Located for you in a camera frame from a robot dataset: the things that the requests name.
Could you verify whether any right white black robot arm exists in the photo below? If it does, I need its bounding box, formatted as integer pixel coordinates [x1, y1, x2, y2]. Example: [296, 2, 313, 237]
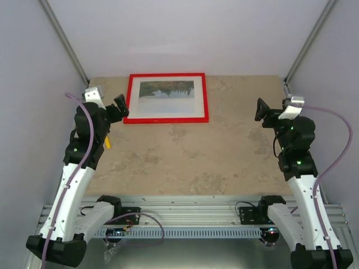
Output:
[255, 96, 354, 268]

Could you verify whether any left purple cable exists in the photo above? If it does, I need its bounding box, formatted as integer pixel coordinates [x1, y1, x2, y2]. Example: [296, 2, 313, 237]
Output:
[41, 92, 95, 269]

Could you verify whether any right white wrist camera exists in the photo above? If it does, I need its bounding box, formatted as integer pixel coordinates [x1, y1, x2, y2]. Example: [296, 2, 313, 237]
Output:
[278, 96, 305, 120]

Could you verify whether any yellow handled screwdriver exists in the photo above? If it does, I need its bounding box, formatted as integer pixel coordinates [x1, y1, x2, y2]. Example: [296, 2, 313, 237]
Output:
[105, 137, 111, 149]

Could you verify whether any light blue cable duct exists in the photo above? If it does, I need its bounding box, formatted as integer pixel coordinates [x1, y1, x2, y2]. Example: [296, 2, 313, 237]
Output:
[94, 227, 262, 239]

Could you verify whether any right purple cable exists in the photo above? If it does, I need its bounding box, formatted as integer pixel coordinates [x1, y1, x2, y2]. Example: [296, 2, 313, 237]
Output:
[289, 104, 353, 269]

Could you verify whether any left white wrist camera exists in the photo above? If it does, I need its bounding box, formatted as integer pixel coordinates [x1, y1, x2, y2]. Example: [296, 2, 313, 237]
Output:
[83, 86, 104, 108]

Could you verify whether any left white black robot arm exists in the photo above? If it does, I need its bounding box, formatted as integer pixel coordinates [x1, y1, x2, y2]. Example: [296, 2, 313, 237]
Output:
[26, 91, 129, 268]

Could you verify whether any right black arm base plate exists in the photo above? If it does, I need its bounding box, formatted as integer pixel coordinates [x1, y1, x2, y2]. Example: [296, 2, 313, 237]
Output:
[234, 201, 273, 225]

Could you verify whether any aluminium rail platform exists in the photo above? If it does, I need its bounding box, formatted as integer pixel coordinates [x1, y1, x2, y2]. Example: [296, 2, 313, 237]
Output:
[24, 195, 351, 269]

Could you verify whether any right aluminium corner post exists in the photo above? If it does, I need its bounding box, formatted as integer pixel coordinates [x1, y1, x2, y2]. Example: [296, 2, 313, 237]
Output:
[283, 0, 339, 87]

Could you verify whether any left aluminium corner post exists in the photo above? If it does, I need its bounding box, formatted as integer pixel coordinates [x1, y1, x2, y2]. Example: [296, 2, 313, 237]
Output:
[38, 0, 90, 86]

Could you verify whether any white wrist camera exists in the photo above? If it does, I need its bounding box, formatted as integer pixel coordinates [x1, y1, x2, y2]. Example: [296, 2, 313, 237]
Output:
[83, 86, 104, 108]
[278, 96, 305, 120]

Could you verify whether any purple cable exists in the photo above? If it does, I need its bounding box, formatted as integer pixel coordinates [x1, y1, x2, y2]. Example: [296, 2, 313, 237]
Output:
[289, 104, 353, 269]
[41, 92, 95, 269]

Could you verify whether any aluminium corner post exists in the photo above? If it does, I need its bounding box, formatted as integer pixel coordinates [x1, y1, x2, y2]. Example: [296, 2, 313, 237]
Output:
[283, 0, 339, 87]
[38, 0, 90, 86]

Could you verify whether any clear plastic bag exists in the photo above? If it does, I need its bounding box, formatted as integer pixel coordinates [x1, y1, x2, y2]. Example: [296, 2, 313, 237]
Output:
[104, 243, 117, 265]

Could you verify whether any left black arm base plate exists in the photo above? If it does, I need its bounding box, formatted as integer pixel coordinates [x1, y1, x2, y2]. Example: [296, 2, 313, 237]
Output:
[80, 206, 141, 225]

